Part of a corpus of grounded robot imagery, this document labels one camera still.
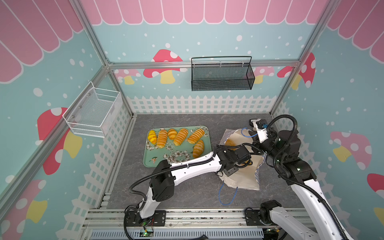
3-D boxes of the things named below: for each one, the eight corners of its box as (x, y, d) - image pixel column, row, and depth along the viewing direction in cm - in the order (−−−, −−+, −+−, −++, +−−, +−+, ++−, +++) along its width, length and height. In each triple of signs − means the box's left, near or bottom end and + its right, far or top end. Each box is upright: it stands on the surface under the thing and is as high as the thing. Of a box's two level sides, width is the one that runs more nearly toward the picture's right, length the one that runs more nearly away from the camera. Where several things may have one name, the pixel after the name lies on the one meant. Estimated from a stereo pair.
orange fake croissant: (156, 148, 102) (155, 145, 99) (159, 132, 111) (158, 129, 108) (165, 148, 102) (164, 145, 99) (168, 132, 111) (167, 129, 108)
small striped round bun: (167, 140, 106) (167, 137, 103) (169, 131, 111) (168, 128, 108) (176, 140, 106) (175, 137, 103) (177, 131, 111) (176, 128, 108)
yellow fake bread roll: (147, 144, 104) (146, 141, 102) (150, 132, 110) (149, 130, 108) (155, 144, 104) (155, 141, 102) (158, 132, 110) (157, 130, 108)
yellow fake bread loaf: (172, 144, 104) (172, 141, 101) (182, 130, 112) (181, 127, 109) (179, 147, 102) (179, 144, 100) (188, 132, 110) (188, 129, 107)
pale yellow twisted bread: (187, 141, 105) (186, 138, 102) (199, 129, 111) (199, 127, 108) (192, 145, 102) (192, 142, 100) (205, 133, 109) (205, 130, 106)
